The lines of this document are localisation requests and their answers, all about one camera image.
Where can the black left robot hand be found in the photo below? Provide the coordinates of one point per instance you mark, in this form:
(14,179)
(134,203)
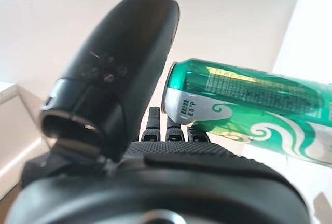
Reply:
(124,60)

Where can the tall green beer can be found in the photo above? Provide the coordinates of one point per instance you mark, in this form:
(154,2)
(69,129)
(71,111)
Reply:
(233,89)

